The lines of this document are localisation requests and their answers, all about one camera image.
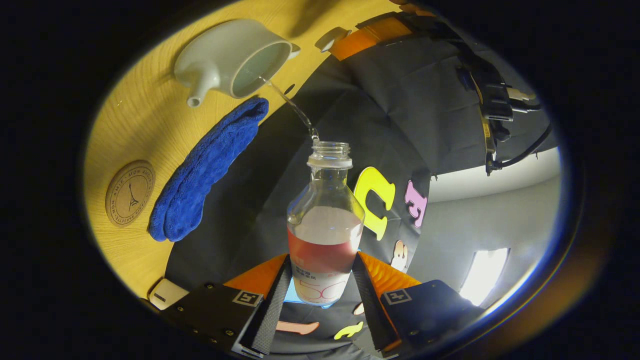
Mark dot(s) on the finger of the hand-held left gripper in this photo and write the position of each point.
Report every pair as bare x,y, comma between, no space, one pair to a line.
370,40
410,9

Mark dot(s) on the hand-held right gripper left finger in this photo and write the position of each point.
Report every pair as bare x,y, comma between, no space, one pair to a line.
275,310

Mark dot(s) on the white ceramic teacup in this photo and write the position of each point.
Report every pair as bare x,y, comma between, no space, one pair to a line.
225,50

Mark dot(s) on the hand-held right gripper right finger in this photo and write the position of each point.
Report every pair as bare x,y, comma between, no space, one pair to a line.
370,310

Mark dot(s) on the round brown coaster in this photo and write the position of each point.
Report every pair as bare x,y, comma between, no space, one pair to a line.
130,194

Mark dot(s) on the white toaster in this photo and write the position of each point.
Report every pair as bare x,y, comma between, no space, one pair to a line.
167,294

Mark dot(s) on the clear plastic water bottle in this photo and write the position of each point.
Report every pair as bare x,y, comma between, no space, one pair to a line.
325,225

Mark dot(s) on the white teacup lid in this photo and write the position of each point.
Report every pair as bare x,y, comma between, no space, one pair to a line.
330,39

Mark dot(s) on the blue towel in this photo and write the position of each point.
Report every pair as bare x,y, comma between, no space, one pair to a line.
200,170

